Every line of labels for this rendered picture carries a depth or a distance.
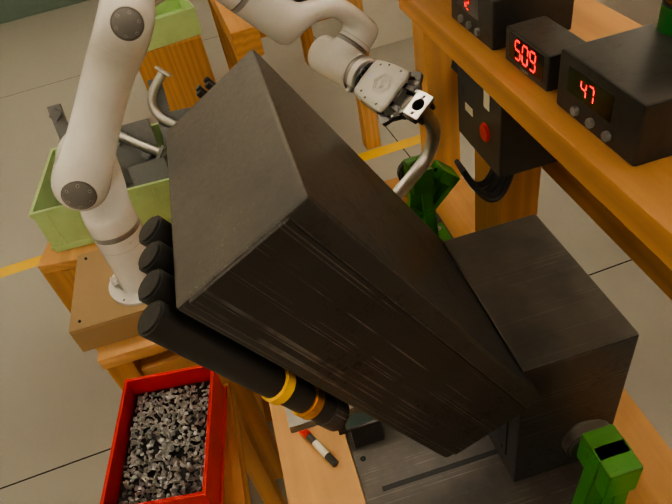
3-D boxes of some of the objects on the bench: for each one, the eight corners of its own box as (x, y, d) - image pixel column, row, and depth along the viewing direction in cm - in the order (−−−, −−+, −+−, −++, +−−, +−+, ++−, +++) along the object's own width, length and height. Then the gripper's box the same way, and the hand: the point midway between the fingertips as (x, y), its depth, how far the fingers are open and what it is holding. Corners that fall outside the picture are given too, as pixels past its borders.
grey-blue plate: (352, 449, 113) (340, 410, 104) (349, 441, 115) (337, 401, 106) (398, 434, 114) (390, 394, 105) (394, 426, 116) (387, 386, 106)
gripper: (394, 56, 128) (458, 89, 118) (349, 116, 129) (408, 154, 119) (381, 36, 121) (447, 69, 112) (333, 99, 123) (394, 138, 113)
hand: (419, 109), depth 116 cm, fingers closed on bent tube, 3 cm apart
